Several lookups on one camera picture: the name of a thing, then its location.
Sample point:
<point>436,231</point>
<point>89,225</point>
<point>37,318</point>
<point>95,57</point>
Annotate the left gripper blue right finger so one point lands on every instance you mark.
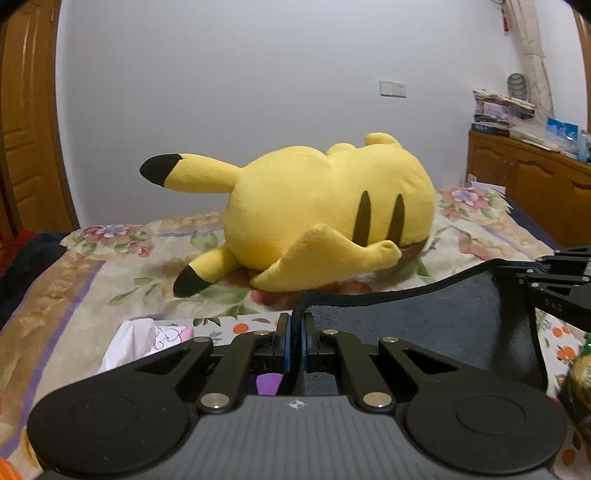
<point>309,343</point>

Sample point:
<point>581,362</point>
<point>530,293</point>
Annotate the pink tissue pack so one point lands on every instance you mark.
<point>138,338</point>

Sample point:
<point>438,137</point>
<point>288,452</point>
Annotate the purple and grey towel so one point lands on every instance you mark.
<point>481,316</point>

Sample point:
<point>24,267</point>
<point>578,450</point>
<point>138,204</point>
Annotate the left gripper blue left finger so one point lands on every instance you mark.
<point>282,343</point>

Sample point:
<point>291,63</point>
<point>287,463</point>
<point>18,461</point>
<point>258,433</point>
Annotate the wooden door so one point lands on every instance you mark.
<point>34,186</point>

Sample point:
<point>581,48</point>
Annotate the orange-dotted white cloth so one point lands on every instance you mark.
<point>560,344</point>

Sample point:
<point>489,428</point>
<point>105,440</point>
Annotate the wooden cabinet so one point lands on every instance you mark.
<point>552,189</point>

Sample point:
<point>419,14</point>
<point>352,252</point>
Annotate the white wall switch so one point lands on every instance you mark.
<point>393,89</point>

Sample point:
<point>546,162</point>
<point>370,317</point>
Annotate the small grey desk fan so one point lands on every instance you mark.
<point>518,86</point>

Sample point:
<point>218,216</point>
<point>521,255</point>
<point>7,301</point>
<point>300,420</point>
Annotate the yellow Pikachu plush toy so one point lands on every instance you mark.
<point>299,218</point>

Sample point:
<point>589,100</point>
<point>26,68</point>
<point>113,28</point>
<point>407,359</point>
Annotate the green noodle snack bag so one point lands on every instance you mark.
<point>575,394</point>

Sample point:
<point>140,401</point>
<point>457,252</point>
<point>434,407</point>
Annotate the stack of books and papers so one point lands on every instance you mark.
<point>510,117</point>

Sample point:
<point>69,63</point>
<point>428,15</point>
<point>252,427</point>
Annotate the white paper by cabinet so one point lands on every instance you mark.
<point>488,187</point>

